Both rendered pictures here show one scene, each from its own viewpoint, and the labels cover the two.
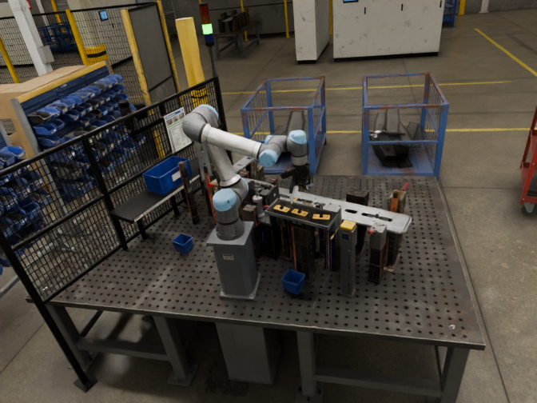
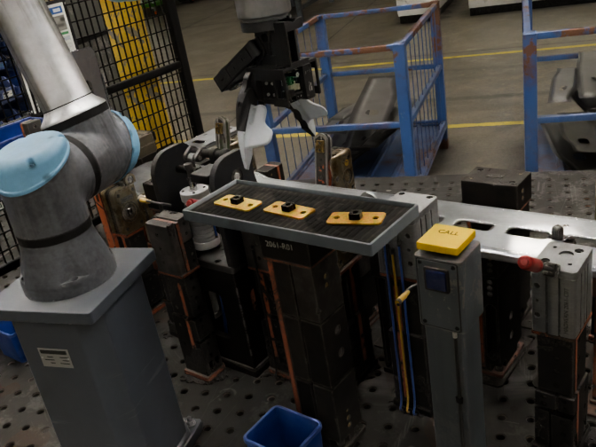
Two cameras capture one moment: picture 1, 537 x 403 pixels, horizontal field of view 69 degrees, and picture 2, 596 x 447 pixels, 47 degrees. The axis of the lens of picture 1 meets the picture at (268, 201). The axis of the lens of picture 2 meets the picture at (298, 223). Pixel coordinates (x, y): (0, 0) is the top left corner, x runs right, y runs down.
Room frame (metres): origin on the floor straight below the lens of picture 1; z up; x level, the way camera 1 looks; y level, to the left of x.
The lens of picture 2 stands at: (0.70, -0.26, 1.59)
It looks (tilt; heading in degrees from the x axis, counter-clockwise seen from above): 25 degrees down; 6
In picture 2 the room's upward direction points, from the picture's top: 10 degrees counter-clockwise
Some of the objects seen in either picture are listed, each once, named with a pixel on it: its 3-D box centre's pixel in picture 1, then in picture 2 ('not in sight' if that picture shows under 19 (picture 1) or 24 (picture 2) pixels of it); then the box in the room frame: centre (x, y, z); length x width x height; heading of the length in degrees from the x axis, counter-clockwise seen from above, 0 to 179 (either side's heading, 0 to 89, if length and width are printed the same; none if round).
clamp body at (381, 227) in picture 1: (376, 253); (561, 354); (1.61, -0.55, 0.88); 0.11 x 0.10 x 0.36; 145
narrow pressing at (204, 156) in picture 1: (203, 156); (94, 112); (2.52, 0.42, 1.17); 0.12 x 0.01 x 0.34; 145
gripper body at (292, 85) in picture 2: (301, 173); (277, 61); (1.66, -0.18, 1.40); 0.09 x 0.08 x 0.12; 50
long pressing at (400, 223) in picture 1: (298, 198); (323, 202); (2.08, -0.19, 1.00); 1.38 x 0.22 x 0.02; 55
